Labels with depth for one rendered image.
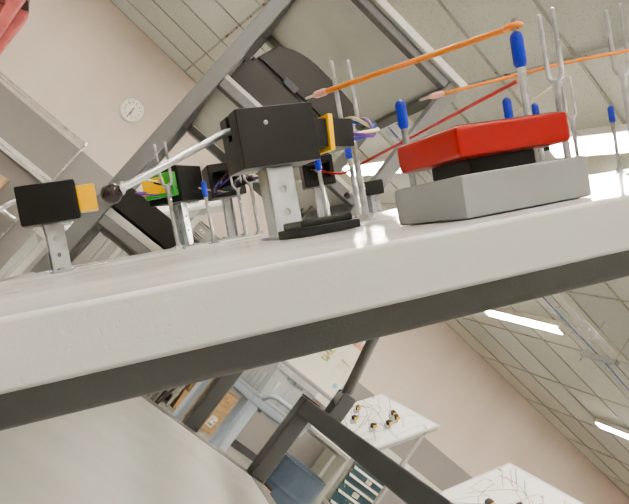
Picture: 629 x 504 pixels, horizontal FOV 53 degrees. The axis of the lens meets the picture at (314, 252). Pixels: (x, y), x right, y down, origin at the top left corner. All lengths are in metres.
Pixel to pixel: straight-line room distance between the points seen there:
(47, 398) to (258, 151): 0.21
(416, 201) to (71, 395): 0.18
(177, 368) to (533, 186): 0.18
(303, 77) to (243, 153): 1.18
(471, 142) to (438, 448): 10.27
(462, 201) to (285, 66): 1.37
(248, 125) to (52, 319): 0.29
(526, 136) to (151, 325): 0.16
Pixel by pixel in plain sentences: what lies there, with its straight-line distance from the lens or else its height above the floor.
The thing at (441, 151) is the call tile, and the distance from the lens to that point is 0.25.
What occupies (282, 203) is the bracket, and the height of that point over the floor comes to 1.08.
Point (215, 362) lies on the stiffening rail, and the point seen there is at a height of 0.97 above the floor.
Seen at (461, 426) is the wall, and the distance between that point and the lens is 10.62.
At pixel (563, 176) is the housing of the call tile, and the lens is 0.26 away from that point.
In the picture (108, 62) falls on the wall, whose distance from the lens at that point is 8.16.
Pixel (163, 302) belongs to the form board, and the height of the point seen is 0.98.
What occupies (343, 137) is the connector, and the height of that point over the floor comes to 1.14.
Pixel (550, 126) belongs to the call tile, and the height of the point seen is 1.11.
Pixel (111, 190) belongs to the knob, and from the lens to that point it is 0.42.
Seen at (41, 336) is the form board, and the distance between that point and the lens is 0.17.
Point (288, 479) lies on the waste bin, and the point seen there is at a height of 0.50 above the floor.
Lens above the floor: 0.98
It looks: 12 degrees up
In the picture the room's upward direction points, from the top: 38 degrees clockwise
